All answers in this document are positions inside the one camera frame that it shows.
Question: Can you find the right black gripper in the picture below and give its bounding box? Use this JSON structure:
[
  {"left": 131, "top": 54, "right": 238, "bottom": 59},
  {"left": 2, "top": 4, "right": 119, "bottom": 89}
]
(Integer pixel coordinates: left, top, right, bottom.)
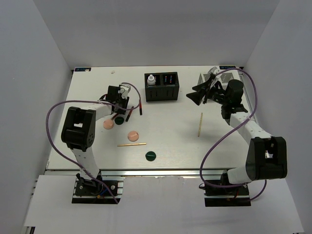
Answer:
[{"left": 186, "top": 78, "right": 229, "bottom": 106}]

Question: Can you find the red black lip pencil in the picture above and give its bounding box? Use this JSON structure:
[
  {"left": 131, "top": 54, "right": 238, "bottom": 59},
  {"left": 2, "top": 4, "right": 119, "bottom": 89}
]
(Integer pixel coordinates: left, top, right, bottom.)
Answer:
[
  {"left": 125, "top": 110, "right": 133, "bottom": 122},
  {"left": 139, "top": 102, "right": 142, "bottom": 116}
]

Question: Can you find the pink puff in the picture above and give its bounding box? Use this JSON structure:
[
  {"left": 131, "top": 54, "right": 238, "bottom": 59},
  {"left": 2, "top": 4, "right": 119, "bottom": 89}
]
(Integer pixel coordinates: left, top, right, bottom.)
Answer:
[
  {"left": 127, "top": 131, "right": 139, "bottom": 142},
  {"left": 103, "top": 119, "right": 114, "bottom": 130}
]

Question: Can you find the gold brush vertical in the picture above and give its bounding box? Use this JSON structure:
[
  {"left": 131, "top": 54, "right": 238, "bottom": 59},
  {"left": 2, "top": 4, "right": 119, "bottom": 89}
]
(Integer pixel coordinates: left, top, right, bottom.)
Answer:
[{"left": 197, "top": 113, "right": 203, "bottom": 137}]

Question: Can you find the gold brush horizontal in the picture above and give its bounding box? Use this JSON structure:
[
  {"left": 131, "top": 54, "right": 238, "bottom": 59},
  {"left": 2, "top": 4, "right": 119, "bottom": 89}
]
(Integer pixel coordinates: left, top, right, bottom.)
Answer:
[{"left": 117, "top": 143, "right": 147, "bottom": 147}]

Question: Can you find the white small bottle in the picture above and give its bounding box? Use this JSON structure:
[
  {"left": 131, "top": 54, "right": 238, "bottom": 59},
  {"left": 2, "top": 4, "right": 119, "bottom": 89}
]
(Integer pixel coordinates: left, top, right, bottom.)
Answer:
[{"left": 147, "top": 74, "right": 156, "bottom": 86}]

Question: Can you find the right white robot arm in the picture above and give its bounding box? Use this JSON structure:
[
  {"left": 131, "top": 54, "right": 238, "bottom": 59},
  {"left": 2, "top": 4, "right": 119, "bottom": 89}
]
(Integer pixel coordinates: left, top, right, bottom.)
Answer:
[{"left": 186, "top": 79, "right": 288, "bottom": 195}]

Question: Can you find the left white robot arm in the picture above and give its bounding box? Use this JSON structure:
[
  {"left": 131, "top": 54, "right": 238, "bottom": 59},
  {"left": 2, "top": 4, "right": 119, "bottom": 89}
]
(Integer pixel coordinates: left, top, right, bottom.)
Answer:
[{"left": 61, "top": 83, "right": 131, "bottom": 195}]

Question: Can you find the green puff upper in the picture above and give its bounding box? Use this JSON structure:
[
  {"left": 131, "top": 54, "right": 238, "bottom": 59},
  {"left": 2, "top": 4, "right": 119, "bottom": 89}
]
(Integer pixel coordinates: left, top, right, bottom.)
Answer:
[{"left": 115, "top": 117, "right": 124, "bottom": 125}]

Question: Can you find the green puff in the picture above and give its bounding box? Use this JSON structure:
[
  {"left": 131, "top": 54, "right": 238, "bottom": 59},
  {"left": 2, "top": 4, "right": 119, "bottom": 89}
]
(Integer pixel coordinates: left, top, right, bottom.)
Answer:
[
  {"left": 145, "top": 151, "right": 156, "bottom": 161},
  {"left": 115, "top": 117, "right": 124, "bottom": 125}
]

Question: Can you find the white organizer box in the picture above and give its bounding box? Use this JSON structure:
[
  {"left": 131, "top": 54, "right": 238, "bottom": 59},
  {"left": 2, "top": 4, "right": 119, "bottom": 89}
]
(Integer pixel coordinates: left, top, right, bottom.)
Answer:
[{"left": 197, "top": 72, "right": 235, "bottom": 88}]

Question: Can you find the black organizer box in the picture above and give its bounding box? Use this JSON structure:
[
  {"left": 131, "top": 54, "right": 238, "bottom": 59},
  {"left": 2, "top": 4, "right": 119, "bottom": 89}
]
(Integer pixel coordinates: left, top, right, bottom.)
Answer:
[{"left": 144, "top": 72, "right": 179, "bottom": 102}]

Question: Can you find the green puff lower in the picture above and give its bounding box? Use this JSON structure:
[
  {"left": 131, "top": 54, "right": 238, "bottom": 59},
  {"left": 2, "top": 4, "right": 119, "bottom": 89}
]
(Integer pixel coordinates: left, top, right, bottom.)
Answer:
[{"left": 145, "top": 151, "right": 156, "bottom": 161}]

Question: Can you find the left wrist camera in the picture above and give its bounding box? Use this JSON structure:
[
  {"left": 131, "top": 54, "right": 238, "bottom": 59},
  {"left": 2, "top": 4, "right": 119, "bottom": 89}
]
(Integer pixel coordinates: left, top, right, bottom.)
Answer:
[{"left": 119, "top": 84, "right": 131, "bottom": 99}]

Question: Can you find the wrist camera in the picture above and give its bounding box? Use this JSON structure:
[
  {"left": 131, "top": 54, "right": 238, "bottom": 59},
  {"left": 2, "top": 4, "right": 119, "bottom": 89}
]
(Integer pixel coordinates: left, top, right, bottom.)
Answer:
[
  {"left": 208, "top": 66, "right": 220, "bottom": 77},
  {"left": 119, "top": 84, "right": 131, "bottom": 99}
]

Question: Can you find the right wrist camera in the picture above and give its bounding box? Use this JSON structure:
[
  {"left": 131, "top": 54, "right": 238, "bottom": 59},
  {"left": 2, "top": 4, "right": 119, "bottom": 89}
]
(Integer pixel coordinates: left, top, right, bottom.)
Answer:
[{"left": 208, "top": 66, "right": 220, "bottom": 77}]

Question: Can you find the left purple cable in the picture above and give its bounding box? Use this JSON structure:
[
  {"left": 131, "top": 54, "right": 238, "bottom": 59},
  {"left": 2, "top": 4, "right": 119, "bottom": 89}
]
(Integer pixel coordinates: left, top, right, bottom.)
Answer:
[{"left": 46, "top": 82, "right": 143, "bottom": 204}]

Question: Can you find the purple cable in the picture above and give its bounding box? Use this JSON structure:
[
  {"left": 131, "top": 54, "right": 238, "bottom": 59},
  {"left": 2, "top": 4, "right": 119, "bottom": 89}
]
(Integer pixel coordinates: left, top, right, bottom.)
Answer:
[
  {"left": 199, "top": 67, "right": 267, "bottom": 201},
  {"left": 46, "top": 82, "right": 143, "bottom": 204}
]

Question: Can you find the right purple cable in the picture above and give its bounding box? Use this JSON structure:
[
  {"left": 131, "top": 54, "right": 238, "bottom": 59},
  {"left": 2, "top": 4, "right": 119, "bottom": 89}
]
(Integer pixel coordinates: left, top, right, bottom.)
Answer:
[{"left": 199, "top": 67, "right": 267, "bottom": 201}]

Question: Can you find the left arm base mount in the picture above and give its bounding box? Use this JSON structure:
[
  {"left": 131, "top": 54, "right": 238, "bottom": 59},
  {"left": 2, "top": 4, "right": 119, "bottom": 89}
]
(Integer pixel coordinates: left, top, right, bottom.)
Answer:
[{"left": 72, "top": 173, "right": 124, "bottom": 205}]

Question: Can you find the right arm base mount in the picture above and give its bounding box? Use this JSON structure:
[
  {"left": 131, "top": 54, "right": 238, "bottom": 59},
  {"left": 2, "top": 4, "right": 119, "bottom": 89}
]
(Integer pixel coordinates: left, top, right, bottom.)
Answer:
[{"left": 199, "top": 169, "right": 251, "bottom": 207}]

